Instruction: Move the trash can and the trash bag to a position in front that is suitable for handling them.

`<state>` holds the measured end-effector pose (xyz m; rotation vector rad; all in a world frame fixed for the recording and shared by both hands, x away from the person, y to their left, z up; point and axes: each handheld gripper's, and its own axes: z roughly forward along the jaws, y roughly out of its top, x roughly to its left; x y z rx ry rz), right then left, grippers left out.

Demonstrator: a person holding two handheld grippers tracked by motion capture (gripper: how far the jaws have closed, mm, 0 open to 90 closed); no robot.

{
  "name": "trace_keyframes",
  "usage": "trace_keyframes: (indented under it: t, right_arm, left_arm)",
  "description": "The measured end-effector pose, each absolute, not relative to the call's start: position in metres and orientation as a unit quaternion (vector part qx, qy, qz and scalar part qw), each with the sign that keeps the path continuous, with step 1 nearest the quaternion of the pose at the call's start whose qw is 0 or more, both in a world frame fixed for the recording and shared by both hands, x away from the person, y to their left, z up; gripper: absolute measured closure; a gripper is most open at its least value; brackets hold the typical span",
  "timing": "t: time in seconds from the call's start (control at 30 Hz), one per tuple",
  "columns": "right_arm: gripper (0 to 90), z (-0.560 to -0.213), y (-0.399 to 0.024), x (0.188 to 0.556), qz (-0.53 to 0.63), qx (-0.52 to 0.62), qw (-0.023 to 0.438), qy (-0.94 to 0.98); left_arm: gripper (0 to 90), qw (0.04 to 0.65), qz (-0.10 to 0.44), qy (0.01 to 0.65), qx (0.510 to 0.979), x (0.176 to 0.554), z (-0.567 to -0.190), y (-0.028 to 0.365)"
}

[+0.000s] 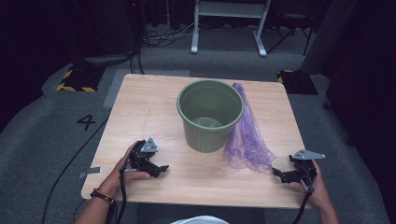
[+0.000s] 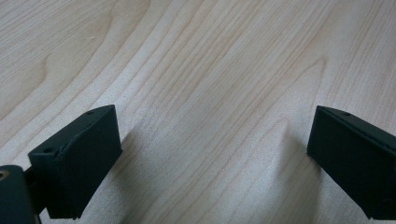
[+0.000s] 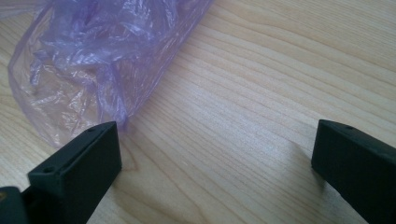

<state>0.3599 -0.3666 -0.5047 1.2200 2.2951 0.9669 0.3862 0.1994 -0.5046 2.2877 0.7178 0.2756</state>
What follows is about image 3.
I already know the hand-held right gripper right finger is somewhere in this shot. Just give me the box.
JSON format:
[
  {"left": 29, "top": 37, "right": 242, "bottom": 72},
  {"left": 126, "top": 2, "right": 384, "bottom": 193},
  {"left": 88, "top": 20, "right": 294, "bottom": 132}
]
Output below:
[{"left": 311, "top": 119, "right": 396, "bottom": 224}]

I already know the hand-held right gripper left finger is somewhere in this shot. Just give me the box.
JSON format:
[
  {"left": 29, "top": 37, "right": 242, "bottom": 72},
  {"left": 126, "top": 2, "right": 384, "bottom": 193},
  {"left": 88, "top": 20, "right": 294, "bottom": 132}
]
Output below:
[{"left": 21, "top": 120, "right": 123, "bottom": 224}]

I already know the purple plastic bag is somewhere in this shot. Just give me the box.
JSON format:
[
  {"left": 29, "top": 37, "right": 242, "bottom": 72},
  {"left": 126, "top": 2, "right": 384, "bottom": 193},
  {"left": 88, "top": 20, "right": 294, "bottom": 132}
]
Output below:
[{"left": 0, "top": 0, "right": 214, "bottom": 147}]

